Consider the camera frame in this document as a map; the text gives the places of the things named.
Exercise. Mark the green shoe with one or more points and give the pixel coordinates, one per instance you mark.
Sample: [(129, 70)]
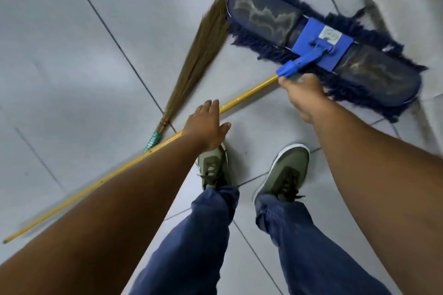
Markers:
[(213, 170), (289, 170)]

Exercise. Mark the person's left hand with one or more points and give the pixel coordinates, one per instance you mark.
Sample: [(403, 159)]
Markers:
[(204, 125)]

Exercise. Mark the person's right forearm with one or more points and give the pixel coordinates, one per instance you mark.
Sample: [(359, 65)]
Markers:
[(380, 184)]

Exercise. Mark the person's right hand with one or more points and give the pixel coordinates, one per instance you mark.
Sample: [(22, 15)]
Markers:
[(304, 97)]

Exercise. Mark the green left shoe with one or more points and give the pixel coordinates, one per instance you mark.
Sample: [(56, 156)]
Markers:
[(213, 170)]

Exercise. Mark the green right shoe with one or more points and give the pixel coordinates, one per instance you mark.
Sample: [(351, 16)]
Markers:
[(289, 170)]

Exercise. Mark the person's left forearm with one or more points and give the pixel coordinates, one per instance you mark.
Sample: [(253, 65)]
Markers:
[(114, 222)]

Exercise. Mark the blue trousers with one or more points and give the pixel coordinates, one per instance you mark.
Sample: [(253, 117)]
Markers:
[(193, 253)]

